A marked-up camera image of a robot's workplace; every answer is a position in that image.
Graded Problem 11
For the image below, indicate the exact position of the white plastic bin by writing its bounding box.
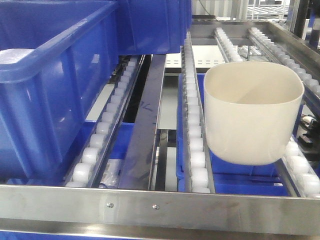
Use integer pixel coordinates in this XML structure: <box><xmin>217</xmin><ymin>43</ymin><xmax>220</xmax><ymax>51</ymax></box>
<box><xmin>203</xmin><ymin>61</ymin><xmax>305</xmax><ymax>166</ymax></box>

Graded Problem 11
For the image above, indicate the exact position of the steel centre divider bar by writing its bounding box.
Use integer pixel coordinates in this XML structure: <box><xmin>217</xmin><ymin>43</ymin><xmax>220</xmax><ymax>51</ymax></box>
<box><xmin>118</xmin><ymin>54</ymin><xmax>166</xmax><ymax>191</ymax></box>

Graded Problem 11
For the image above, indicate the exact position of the large blue crate left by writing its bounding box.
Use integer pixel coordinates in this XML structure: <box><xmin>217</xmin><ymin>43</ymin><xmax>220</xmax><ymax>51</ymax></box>
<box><xmin>0</xmin><ymin>0</ymin><xmax>118</xmax><ymax>179</ymax></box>

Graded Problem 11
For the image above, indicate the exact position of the far white roller track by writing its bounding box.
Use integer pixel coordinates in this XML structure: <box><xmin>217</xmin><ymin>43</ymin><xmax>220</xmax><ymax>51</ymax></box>
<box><xmin>214</xmin><ymin>27</ymin><xmax>243</xmax><ymax>63</ymax></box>

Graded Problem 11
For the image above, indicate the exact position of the blue crate below shelf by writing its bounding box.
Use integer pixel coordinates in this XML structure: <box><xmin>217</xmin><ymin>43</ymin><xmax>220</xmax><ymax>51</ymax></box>
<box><xmin>176</xmin><ymin>74</ymin><xmax>289</xmax><ymax>197</ymax></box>

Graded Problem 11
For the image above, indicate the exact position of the white roller track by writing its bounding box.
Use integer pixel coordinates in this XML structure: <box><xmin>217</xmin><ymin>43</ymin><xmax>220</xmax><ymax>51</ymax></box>
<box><xmin>64</xmin><ymin>55</ymin><xmax>145</xmax><ymax>188</ymax></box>
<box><xmin>248</xmin><ymin>27</ymin><xmax>320</xmax><ymax>199</ymax></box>
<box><xmin>181</xmin><ymin>32</ymin><xmax>216</xmax><ymax>194</ymax></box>
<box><xmin>214</xmin><ymin>27</ymin><xmax>243</xmax><ymax>63</ymax></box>

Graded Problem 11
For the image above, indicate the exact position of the left white roller track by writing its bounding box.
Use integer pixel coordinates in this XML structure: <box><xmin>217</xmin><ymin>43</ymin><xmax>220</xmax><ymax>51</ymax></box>
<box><xmin>64</xmin><ymin>55</ymin><xmax>145</xmax><ymax>188</ymax></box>

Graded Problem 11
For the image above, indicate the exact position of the centre white roller track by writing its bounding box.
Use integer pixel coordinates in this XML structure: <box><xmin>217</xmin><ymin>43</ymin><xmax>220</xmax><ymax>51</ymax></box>
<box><xmin>181</xmin><ymin>32</ymin><xmax>216</xmax><ymax>194</ymax></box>

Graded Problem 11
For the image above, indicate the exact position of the right white roller track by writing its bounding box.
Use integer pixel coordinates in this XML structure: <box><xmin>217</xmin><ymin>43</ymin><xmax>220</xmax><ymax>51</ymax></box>
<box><xmin>248</xmin><ymin>27</ymin><xmax>320</xmax><ymax>199</ymax></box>

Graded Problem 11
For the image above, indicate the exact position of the blue crate rear centre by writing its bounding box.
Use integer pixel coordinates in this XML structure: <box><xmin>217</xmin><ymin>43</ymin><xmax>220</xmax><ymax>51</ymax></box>
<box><xmin>116</xmin><ymin>0</ymin><xmax>192</xmax><ymax>55</ymax></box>

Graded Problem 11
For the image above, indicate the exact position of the steel front shelf rail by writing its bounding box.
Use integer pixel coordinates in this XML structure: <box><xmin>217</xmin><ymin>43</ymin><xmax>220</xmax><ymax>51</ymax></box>
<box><xmin>0</xmin><ymin>184</ymin><xmax>320</xmax><ymax>239</ymax></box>

